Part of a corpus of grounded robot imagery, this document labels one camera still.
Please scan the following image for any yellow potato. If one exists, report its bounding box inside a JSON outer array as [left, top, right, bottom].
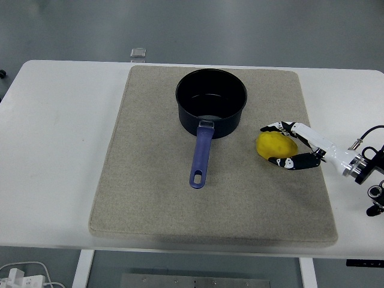
[[256, 131, 299, 161]]

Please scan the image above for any white power cable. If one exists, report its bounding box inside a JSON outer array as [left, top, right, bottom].
[[0, 261, 64, 288]]

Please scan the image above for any black table control panel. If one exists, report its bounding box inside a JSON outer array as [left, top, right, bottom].
[[346, 259, 384, 268]]

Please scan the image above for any white table leg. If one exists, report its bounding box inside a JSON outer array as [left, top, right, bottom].
[[71, 249, 95, 288], [299, 257, 318, 288]]

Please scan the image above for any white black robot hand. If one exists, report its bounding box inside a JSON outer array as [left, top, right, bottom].
[[260, 121, 356, 175]]

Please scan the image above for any white power strip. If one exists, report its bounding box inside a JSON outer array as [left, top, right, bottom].
[[0, 268, 46, 288]]

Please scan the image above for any beige fabric mat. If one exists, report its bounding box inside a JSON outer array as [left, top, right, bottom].
[[88, 65, 339, 248]]

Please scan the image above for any blue pot with handle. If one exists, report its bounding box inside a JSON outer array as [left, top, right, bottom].
[[175, 68, 248, 190]]

